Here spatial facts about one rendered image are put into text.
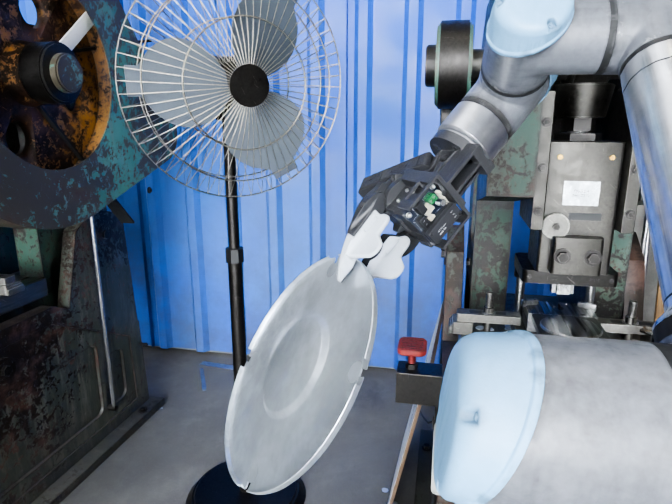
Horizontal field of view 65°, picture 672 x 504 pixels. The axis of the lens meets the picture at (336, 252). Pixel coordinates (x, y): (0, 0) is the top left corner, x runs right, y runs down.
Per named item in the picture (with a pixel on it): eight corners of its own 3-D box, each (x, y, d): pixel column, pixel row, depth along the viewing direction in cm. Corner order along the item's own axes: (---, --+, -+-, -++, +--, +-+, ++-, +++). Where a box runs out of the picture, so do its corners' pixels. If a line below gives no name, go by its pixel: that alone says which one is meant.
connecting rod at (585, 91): (618, 178, 107) (642, -7, 98) (553, 176, 109) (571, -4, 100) (591, 168, 126) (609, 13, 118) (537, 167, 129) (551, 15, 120)
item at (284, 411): (312, 534, 45) (305, 531, 45) (205, 462, 70) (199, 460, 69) (411, 242, 55) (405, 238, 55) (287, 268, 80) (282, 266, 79)
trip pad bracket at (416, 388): (439, 455, 113) (443, 372, 108) (393, 450, 114) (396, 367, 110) (439, 439, 118) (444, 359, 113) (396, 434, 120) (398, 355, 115)
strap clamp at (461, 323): (520, 339, 126) (524, 298, 124) (448, 333, 130) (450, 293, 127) (517, 329, 132) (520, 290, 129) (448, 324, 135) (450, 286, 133)
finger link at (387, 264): (364, 298, 58) (414, 232, 59) (340, 283, 63) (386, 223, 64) (382, 313, 60) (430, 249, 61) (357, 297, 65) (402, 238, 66)
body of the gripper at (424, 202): (402, 212, 56) (471, 128, 57) (363, 201, 63) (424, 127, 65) (441, 256, 59) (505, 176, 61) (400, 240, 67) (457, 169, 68)
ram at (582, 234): (615, 281, 109) (635, 135, 102) (538, 277, 112) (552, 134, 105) (593, 259, 126) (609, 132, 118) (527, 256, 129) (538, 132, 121)
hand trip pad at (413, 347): (424, 385, 109) (426, 351, 107) (395, 382, 110) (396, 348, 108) (426, 369, 115) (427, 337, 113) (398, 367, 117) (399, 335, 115)
